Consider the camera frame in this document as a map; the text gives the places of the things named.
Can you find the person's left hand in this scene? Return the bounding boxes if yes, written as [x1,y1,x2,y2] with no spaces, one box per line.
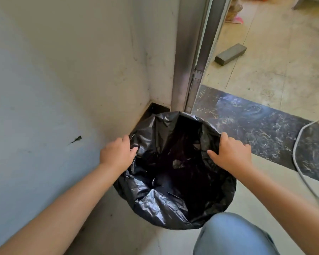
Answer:
[99,135,139,174]

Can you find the person's right hand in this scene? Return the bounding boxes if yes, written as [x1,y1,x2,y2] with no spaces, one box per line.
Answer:
[207,132,253,173]

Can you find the black plastic garbage bag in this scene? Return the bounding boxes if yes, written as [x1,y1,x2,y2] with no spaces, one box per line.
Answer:
[113,110,237,231]

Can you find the person's right forearm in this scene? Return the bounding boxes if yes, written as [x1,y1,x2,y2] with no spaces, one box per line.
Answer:
[234,163,319,255]

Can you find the person's left forearm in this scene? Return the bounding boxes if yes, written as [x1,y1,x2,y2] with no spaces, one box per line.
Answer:
[0,163,123,255]

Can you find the light blue jeans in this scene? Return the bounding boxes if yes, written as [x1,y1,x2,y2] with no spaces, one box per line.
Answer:
[192,212,281,255]

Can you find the metal door hinge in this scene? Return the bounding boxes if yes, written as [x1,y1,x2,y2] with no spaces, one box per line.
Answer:
[192,69,203,89]

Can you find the grey brick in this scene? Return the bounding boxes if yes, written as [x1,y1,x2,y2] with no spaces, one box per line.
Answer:
[214,43,247,67]

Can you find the white cable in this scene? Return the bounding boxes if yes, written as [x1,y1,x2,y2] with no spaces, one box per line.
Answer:
[292,115,319,208]

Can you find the grey metal door frame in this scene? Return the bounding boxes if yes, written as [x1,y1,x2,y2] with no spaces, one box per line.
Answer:
[171,0,233,114]

